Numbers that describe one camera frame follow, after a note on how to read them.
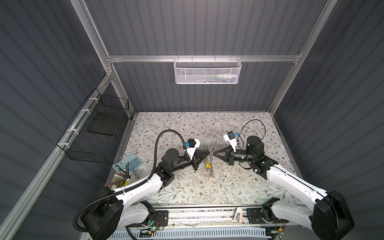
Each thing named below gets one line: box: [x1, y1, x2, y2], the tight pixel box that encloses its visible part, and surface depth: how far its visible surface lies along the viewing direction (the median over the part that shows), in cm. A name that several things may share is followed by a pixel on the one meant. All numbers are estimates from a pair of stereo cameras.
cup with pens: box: [106, 161, 135, 188], surface depth 80 cm
